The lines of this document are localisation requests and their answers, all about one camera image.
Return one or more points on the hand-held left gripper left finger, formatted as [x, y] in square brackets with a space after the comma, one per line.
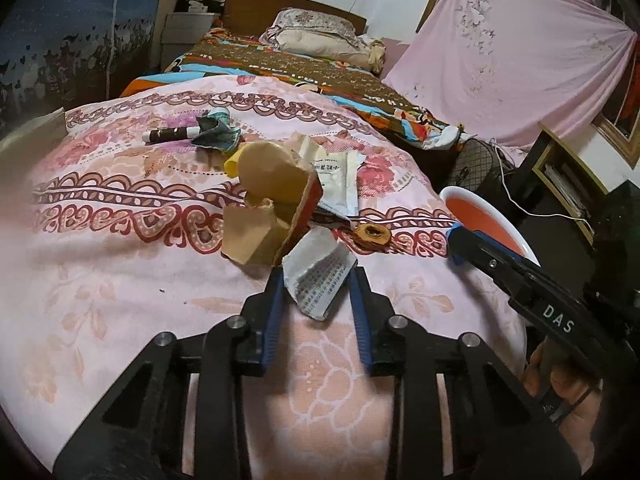
[272, 320]

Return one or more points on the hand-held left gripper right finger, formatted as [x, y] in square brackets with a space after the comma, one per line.
[359, 315]

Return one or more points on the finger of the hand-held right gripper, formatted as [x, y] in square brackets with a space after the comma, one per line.
[487, 260]

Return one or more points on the red basin with white rim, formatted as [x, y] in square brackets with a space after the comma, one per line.
[485, 217]

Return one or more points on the white printed paper wrapper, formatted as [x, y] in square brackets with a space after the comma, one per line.
[317, 270]

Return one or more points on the person's right hand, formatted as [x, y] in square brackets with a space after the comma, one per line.
[572, 380]

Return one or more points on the checked dark bag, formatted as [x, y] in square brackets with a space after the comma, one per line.
[480, 160]

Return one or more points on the stack of papers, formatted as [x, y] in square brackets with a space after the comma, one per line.
[565, 185]

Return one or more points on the wooden shelf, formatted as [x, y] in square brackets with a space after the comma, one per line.
[570, 152]

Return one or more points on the white sachet packet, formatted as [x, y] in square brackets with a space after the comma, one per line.
[335, 180]

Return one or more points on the torn brown cardboard box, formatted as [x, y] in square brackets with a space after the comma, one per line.
[272, 175]

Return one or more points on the pink floral blanket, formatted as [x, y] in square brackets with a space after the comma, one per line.
[125, 270]

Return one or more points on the yellow plastic cap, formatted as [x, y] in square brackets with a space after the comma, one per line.
[232, 162]

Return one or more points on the wooden framed barred window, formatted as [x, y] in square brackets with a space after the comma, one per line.
[616, 131]

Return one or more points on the pink hanging sheet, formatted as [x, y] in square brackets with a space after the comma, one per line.
[500, 60]

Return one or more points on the brown tube with white cap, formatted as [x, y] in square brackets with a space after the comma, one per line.
[167, 135]

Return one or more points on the small beige cushion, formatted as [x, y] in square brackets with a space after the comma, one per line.
[377, 55]

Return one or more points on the brown colourful patterned quilt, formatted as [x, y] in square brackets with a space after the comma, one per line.
[280, 67]

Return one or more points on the floral pillow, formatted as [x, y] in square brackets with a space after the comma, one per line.
[320, 32]

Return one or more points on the white nightstand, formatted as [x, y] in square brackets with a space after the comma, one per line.
[187, 35]

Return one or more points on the wooden headboard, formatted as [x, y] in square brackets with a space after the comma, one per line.
[250, 5]

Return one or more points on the dark cloth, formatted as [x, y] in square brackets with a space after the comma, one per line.
[197, 5]

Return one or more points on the blue wardrobe cover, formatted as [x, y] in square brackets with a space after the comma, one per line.
[65, 30]

